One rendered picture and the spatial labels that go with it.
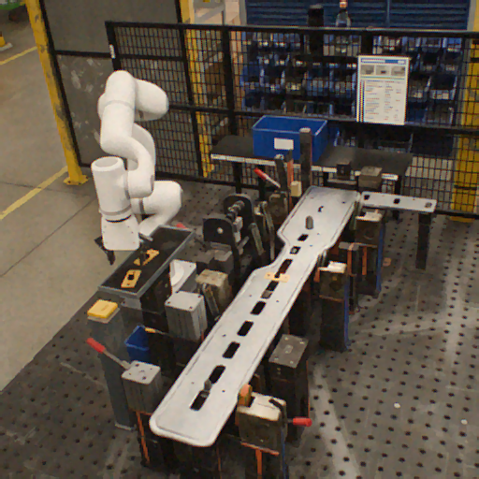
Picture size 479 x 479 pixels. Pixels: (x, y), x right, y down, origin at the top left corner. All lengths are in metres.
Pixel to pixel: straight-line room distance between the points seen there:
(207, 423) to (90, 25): 3.47
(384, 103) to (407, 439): 1.44
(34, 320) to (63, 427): 1.74
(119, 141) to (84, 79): 3.08
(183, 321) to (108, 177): 0.49
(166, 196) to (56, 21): 2.74
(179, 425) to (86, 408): 0.60
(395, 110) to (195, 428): 1.70
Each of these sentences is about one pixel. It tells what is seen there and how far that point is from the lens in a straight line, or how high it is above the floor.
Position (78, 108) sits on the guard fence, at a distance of 5.00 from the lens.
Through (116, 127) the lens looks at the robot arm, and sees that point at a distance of 1.83.
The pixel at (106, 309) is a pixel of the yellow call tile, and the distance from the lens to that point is 1.82.
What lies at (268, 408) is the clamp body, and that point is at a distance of 1.60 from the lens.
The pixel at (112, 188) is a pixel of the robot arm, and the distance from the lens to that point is 1.72.
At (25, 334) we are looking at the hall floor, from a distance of 3.78.
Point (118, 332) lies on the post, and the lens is 1.87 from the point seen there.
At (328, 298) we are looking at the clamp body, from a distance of 2.14.
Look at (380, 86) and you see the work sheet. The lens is 2.81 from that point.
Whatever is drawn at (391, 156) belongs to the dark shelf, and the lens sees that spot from 2.85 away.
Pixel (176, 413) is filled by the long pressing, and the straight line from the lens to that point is 1.71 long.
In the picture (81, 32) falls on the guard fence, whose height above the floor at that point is 1.20.
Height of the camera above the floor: 2.24
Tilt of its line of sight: 32 degrees down
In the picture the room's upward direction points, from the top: 5 degrees counter-clockwise
